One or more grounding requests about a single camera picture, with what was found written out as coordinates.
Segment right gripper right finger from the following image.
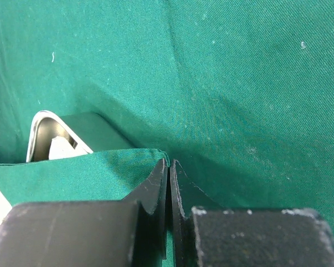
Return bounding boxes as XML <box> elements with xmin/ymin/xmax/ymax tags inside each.
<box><xmin>169</xmin><ymin>161</ymin><xmax>334</xmax><ymax>266</ymax></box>

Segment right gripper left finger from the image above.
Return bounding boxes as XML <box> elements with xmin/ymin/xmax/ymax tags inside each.
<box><xmin>0</xmin><ymin>159</ymin><xmax>168</xmax><ymax>266</ymax></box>

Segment stainless steel tray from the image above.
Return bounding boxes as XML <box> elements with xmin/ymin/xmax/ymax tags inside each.
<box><xmin>26</xmin><ymin>110</ymin><xmax>134</xmax><ymax>163</ymax></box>

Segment green surgical cloth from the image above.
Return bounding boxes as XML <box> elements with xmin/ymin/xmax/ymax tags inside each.
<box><xmin>0</xmin><ymin>1</ymin><xmax>334</xmax><ymax>266</ymax></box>

